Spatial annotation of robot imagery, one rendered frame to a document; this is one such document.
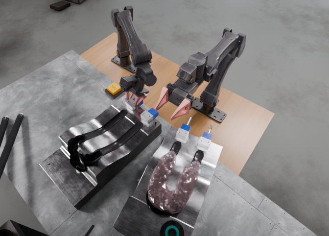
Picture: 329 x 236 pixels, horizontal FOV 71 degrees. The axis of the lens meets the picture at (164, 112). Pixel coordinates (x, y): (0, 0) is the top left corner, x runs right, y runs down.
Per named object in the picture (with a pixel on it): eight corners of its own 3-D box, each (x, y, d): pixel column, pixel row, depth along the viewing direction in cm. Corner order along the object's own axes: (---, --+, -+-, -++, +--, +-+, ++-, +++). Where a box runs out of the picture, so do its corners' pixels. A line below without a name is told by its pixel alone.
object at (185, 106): (176, 116, 70) (193, 97, 74) (158, 105, 72) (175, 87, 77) (176, 128, 75) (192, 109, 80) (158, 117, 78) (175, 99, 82)
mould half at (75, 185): (127, 105, 127) (123, 88, 116) (161, 132, 116) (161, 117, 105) (44, 169, 105) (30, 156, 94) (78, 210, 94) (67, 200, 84)
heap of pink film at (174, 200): (167, 148, 105) (167, 139, 98) (204, 163, 100) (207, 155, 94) (139, 201, 91) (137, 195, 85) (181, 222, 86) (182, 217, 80)
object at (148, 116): (159, 105, 119) (159, 98, 114) (166, 110, 117) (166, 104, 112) (141, 120, 113) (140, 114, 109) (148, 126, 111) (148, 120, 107)
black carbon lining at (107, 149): (124, 110, 116) (121, 98, 108) (146, 128, 110) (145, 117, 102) (64, 157, 101) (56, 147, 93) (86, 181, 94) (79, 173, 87)
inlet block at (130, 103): (145, 94, 123) (144, 87, 119) (151, 99, 121) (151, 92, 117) (126, 108, 117) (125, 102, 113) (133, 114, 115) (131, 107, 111)
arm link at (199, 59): (204, 70, 72) (223, 50, 77) (181, 59, 75) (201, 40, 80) (200, 94, 81) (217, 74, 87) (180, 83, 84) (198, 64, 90)
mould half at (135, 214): (171, 131, 117) (171, 119, 108) (220, 152, 110) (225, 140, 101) (117, 231, 90) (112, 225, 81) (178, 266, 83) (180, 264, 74)
